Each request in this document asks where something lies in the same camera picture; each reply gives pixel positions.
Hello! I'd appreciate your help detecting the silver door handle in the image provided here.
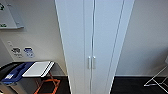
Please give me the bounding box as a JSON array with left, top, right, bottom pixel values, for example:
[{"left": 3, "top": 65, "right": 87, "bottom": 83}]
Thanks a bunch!
[
  {"left": 92, "top": 55, "right": 97, "bottom": 70},
  {"left": 87, "top": 55, "right": 92, "bottom": 70}
]

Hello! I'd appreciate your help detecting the white wardrobe door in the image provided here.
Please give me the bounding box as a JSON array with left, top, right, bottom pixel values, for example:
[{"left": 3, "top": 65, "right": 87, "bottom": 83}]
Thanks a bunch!
[
  {"left": 91, "top": 0, "right": 125, "bottom": 94},
  {"left": 54, "top": 0, "right": 95, "bottom": 94}
]

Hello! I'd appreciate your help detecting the flat white board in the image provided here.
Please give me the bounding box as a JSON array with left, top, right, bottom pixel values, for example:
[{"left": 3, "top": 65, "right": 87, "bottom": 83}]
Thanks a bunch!
[{"left": 21, "top": 60, "right": 55, "bottom": 79}]

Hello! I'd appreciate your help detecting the white wardrobe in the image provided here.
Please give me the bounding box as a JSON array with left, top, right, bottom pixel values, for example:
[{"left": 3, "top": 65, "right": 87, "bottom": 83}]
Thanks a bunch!
[{"left": 54, "top": 0, "right": 136, "bottom": 94}]

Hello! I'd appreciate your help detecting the white drying rack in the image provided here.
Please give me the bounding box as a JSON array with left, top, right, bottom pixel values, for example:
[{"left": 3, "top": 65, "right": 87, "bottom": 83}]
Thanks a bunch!
[{"left": 143, "top": 56, "right": 168, "bottom": 88}]

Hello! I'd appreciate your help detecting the blue wall sign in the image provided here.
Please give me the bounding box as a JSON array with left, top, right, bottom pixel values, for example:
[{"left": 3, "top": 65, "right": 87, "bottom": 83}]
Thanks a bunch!
[{"left": 23, "top": 46, "right": 36, "bottom": 59}]

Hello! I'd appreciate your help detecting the orange metal frame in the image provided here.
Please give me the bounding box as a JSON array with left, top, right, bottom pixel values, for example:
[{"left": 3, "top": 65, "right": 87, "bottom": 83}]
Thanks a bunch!
[{"left": 32, "top": 73, "right": 61, "bottom": 94}]

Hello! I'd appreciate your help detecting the dark wall sign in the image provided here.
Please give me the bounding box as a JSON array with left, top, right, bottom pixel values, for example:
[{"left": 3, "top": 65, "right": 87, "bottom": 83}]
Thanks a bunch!
[{"left": 10, "top": 47, "right": 23, "bottom": 59}]

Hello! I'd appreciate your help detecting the small white wall switch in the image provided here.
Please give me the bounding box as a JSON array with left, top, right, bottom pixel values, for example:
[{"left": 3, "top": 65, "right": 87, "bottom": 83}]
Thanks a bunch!
[{"left": 7, "top": 40, "right": 13, "bottom": 47}]

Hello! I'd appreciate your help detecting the white wall board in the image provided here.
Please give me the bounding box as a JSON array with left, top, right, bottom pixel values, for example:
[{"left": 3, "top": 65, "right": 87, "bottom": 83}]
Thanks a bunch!
[{"left": 0, "top": 0, "right": 25, "bottom": 30}]

